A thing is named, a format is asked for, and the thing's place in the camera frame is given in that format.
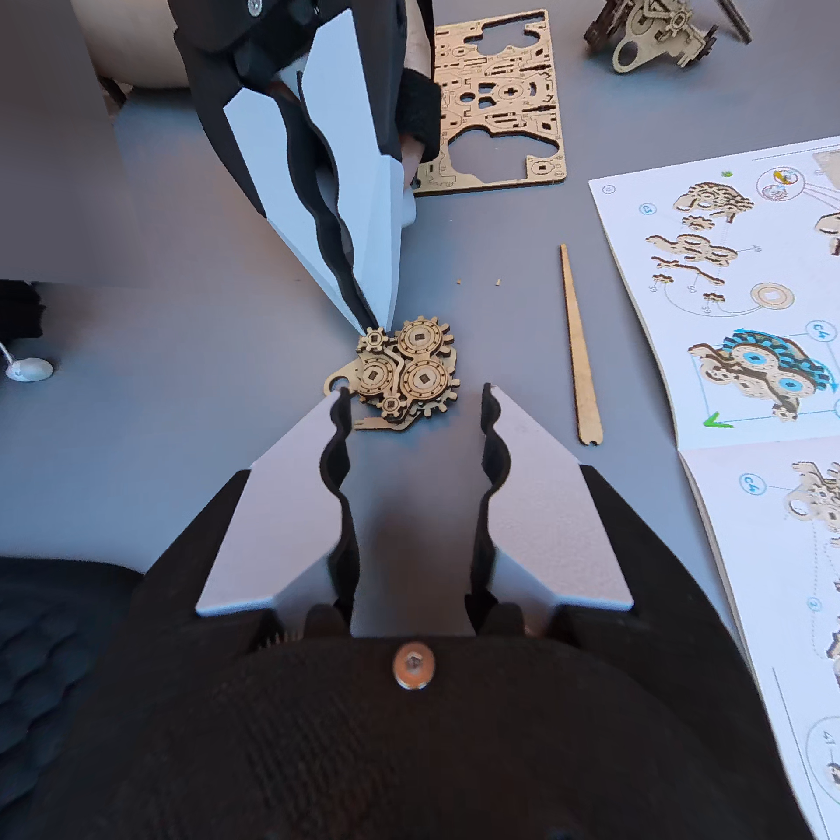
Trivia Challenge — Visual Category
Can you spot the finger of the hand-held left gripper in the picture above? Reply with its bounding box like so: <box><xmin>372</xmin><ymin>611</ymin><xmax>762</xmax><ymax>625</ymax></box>
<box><xmin>223</xmin><ymin>77</ymin><xmax>371</xmax><ymax>336</ymax></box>
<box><xmin>297</xmin><ymin>7</ymin><xmax>404</xmax><ymax>327</ymax></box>

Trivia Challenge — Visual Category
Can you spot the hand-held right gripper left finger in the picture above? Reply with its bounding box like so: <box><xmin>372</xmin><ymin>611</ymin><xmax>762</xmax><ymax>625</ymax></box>
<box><xmin>194</xmin><ymin>386</ymin><xmax>362</xmax><ymax>637</ymax></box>

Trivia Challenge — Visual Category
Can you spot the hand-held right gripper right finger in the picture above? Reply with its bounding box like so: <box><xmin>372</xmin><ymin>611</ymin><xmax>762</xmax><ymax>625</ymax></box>
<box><xmin>466</xmin><ymin>382</ymin><xmax>635</xmax><ymax>636</ymax></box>

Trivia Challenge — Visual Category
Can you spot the wooden gear assembly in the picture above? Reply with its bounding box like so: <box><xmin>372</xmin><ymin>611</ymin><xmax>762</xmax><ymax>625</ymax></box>
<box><xmin>323</xmin><ymin>316</ymin><xmax>460</xmax><ymax>434</ymax></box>

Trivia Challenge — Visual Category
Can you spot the person's left forearm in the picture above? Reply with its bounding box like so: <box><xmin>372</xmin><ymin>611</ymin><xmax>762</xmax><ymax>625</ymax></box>
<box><xmin>69</xmin><ymin>0</ymin><xmax>193</xmax><ymax>88</ymax></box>

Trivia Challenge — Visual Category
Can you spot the person's left hand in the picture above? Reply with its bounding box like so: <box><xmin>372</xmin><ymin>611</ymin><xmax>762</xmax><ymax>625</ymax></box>
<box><xmin>400</xmin><ymin>26</ymin><xmax>441</xmax><ymax>193</ymax></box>

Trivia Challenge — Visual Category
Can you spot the tapered wooden stick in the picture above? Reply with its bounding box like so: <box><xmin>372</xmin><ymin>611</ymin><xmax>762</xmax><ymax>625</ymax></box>
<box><xmin>560</xmin><ymin>243</ymin><xmax>603</xmax><ymax>447</ymax></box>

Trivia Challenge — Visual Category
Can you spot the punched wooden parts sheet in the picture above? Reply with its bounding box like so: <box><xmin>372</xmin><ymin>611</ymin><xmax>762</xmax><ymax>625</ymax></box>
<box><xmin>413</xmin><ymin>9</ymin><xmax>567</xmax><ymax>196</ymax></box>

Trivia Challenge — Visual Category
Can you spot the white earbud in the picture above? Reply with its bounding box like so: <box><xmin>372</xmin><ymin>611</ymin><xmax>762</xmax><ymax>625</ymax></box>
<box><xmin>0</xmin><ymin>341</ymin><xmax>55</xmax><ymax>383</ymax></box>

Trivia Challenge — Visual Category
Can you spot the partly built wooden model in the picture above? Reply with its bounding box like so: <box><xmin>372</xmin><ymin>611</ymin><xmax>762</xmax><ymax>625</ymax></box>
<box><xmin>584</xmin><ymin>0</ymin><xmax>752</xmax><ymax>73</ymax></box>

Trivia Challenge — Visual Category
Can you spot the assembly instruction booklet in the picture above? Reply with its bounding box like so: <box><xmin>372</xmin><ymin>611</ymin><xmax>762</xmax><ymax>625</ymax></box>
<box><xmin>588</xmin><ymin>136</ymin><xmax>840</xmax><ymax>840</ymax></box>

